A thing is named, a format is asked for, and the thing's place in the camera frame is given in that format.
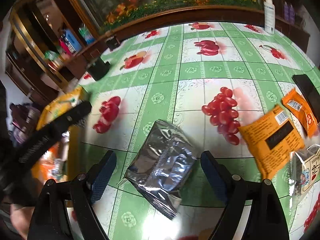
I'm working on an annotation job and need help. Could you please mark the yellow tray box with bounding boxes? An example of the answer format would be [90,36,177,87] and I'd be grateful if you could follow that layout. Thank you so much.
[31,86,87,183]

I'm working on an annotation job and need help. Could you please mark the white spray bottle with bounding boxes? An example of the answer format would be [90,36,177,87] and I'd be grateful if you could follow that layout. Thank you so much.
[264,0,276,34]

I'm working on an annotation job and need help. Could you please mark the silver foil snack bag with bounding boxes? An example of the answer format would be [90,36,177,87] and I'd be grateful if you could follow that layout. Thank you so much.
[124,120,199,220]

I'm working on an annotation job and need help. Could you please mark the clear bag printed snack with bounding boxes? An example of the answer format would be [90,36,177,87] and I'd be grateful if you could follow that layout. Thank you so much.
[289,144,319,207]

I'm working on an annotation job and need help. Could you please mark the left hand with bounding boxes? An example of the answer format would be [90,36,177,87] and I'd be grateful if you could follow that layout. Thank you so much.
[10,204,34,239]

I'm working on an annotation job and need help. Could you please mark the green snack bag on shelf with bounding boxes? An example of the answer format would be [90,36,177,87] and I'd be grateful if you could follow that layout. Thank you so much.
[79,24,95,45]

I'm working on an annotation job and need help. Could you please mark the black phone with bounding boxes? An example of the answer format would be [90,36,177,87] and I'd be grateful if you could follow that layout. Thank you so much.
[292,74,320,122]

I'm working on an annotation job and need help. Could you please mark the small black jar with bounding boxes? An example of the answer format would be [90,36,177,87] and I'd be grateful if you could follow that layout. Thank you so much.
[105,35,121,51]

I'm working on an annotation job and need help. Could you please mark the blue thermos jug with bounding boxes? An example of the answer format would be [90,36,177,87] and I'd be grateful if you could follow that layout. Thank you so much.
[63,29,82,54]

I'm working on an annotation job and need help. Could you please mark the green fruit pattern tablecloth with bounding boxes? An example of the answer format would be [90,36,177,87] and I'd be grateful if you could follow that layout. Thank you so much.
[79,22,319,239]

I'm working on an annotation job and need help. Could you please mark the purple bottles on shelf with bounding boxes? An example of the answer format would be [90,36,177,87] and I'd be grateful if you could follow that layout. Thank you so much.
[284,2,295,24]

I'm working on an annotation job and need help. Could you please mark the flower display glass cabinet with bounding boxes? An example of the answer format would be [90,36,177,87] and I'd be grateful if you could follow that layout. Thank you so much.
[57,0,266,34]

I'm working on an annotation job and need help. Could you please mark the small orange snack packet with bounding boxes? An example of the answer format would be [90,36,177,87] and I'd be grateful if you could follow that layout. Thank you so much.
[281,88,318,138]

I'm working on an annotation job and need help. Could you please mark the large orange snack packet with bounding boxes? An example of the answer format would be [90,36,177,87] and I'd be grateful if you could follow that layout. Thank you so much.
[239,105,304,179]

